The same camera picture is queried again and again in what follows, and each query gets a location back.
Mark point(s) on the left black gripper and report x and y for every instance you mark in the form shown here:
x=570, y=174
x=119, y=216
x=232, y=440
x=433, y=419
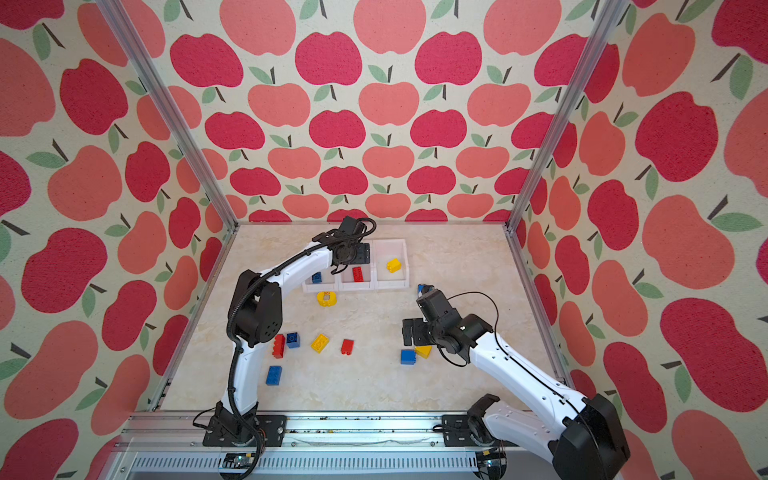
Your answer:
x=364, y=253

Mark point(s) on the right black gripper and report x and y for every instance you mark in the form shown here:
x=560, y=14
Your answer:
x=415, y=325

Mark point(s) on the red long lego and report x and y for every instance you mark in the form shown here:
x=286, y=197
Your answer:
x=279, y=345
x=357, y=274

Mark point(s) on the white bin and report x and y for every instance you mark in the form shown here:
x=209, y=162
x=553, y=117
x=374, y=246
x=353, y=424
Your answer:
x=347, y=281
x=384, y=250
x=322, y=281

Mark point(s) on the yellow lego small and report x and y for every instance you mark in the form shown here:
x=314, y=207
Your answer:
x=394, y=265

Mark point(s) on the yellow lego angled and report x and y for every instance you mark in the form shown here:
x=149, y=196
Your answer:
x=319, y=343

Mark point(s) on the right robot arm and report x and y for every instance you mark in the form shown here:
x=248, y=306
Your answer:
x=581, y=436

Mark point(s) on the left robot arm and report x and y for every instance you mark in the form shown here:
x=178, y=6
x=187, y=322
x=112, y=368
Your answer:
x=255, y=315

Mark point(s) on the blue lego lower right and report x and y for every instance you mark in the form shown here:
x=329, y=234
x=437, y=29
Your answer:
x=408, y=357

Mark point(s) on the red small lego center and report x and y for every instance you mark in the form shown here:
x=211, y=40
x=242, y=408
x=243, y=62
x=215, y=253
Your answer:
x=347, y=347

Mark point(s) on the blue long lego bottom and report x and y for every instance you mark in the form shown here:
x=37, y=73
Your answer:
x=274, y=375

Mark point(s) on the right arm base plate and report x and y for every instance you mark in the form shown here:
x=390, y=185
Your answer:
x=463, y=430

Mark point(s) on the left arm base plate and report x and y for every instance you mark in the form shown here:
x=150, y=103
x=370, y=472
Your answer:
x=225, y=431

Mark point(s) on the circuit board on rail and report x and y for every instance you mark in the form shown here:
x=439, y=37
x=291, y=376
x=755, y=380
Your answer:
x=237, y=461

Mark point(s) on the aluminium front rail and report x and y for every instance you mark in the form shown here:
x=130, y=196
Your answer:
x=316, y=445

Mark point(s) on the right aluminium frame post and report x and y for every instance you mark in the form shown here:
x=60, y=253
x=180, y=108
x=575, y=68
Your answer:
x=604, y=27

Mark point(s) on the aluminium frame post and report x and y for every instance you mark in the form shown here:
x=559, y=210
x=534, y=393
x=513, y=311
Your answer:
x=604, y=27
x=128, y=37

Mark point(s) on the left aluminium frame post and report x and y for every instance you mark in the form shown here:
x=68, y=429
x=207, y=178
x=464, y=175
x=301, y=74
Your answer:
x=128, y=37

